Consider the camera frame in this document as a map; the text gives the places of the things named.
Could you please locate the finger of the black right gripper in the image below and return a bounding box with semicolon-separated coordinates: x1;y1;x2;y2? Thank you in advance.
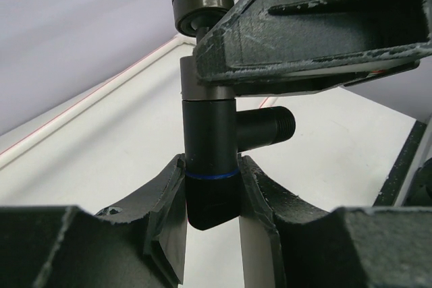
194;0;431;87
234;59;421;96

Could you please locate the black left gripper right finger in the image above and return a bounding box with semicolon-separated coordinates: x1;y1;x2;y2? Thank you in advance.
239;156;431;287

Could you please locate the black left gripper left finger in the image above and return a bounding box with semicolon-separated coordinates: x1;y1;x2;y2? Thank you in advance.
1;154;187;287

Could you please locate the black faucet valve handle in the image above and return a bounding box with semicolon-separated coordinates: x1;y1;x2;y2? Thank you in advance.
172;0;234;101

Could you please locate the black L-shaped faucet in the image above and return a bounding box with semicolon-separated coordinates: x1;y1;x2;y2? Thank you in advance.
182;99;296;231

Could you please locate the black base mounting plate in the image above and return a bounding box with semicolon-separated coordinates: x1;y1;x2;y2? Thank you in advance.
373;121;429;207

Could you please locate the white PVC pipe frame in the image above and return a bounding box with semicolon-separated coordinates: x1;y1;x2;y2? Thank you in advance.
1;34;196;168

